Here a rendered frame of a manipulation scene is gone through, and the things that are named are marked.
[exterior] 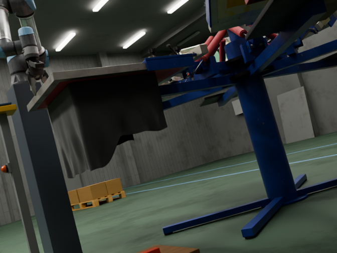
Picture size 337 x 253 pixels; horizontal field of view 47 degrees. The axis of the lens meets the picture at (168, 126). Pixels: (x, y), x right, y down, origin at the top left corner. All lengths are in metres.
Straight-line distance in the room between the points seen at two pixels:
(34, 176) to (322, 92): 10.94
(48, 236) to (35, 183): 0.34
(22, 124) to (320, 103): 10.99
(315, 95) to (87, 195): 7.84
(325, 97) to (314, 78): 0.68
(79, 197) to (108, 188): 0.63
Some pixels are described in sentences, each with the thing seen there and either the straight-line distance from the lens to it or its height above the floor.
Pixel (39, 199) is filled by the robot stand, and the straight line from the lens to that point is 2.60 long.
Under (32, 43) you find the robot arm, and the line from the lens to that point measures 2.17.
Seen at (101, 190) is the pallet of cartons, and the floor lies 0.26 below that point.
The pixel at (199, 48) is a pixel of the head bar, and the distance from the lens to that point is 2.19.
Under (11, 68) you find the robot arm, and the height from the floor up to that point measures 1.33.
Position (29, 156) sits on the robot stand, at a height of 0.73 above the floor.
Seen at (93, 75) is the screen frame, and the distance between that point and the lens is 1.89.
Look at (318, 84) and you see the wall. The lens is 12.78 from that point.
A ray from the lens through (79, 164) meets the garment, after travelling 2.03.
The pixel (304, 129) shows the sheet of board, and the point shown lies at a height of 0.29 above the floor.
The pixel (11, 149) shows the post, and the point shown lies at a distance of 2.11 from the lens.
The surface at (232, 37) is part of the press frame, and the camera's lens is 2.85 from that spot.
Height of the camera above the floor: 0.47
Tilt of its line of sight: 5 degrees up
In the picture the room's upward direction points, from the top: 15 degrees counter-clockwise
